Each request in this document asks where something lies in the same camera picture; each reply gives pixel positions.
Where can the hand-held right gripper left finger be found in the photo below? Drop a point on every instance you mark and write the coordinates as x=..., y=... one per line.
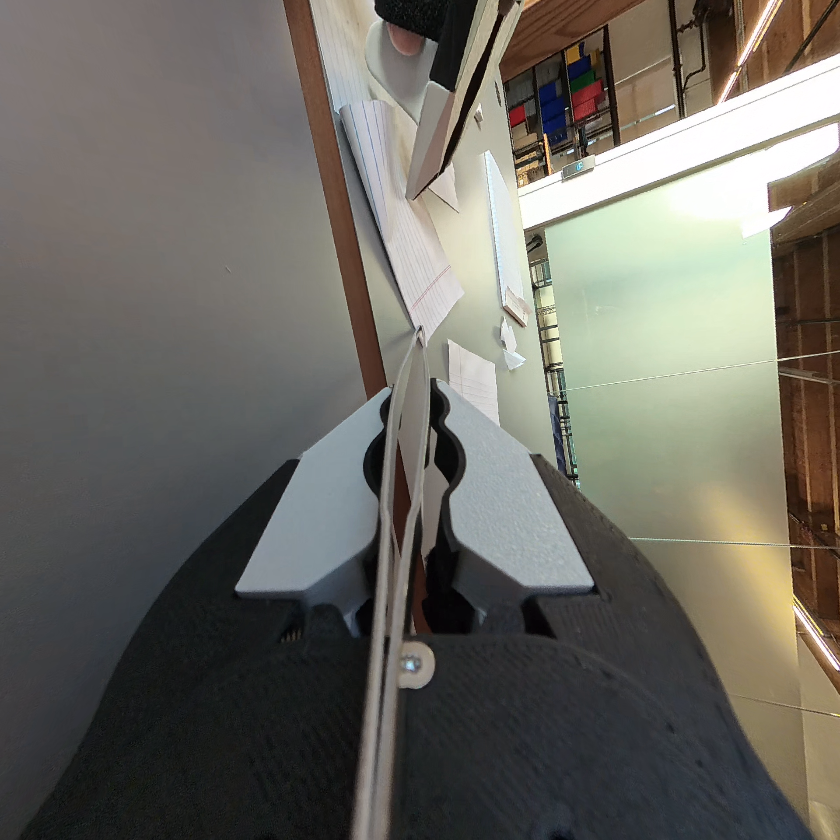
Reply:
x=308, y=525

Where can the metal shelf with coloured crates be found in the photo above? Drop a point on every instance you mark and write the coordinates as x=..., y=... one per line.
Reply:
x=554, y=111

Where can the white lined notepad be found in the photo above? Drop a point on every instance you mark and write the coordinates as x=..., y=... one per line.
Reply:
x=505, y=236

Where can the wooden post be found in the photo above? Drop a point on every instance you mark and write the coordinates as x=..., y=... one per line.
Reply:
x=558, y=26

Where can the folded white paper scrap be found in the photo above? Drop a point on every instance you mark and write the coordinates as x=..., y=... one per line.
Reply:
x=512, y=348

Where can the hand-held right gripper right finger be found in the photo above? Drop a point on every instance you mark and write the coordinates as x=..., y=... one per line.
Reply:
x=518, y=525

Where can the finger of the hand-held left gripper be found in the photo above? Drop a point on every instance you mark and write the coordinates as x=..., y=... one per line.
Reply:
x=436, y=131
x=502, y=46

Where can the person's left hand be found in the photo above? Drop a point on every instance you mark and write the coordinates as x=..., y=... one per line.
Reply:
x=405, y=43

